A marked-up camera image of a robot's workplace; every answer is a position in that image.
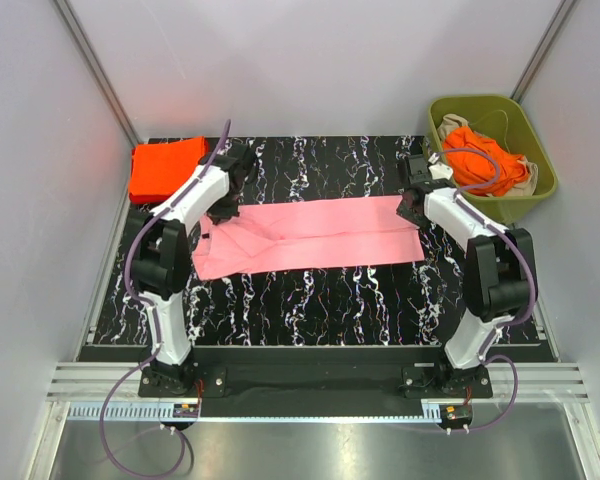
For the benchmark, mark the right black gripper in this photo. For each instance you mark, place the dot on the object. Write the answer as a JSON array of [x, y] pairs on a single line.
[[410, 217]]

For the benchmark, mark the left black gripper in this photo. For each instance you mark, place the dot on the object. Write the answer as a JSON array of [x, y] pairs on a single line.
[[218, 214]]

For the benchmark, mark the pink t shirt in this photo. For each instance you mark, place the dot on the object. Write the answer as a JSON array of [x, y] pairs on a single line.
[[335, 233]]

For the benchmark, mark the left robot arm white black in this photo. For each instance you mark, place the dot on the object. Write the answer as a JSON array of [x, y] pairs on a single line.
[[159, 263]]

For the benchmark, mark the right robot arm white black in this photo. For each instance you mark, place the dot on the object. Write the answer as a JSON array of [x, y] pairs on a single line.
[[499, 275]]

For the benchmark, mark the orange t shirt in bin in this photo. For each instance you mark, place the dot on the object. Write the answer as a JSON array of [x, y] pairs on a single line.
[[480, 160]]

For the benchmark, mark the folded orange t shirt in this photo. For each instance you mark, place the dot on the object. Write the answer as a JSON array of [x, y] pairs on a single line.
[[158, 170]]

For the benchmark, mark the black marbled table mat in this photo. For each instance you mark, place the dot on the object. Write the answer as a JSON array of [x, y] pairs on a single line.
[[403, 304]]

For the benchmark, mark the olive green plastic bin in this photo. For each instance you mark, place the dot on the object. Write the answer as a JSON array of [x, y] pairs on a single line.
[[505, 121]]

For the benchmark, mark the right small circuit board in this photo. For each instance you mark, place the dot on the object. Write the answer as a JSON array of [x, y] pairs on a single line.
[[456, 412]]

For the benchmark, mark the small circuit board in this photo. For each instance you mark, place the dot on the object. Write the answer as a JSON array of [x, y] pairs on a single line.
[[186, 410], [456, 412]]

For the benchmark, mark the left small circuit board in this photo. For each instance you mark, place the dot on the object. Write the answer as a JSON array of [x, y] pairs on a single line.
[[186, 410]]

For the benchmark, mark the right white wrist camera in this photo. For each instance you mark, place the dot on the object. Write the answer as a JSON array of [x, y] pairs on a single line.
[[440, 171]]

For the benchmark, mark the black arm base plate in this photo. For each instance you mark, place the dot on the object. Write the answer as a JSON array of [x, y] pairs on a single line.
[[413, 371]]

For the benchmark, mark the aluminium rail frame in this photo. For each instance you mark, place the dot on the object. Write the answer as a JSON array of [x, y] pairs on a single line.
[[110, 390]]

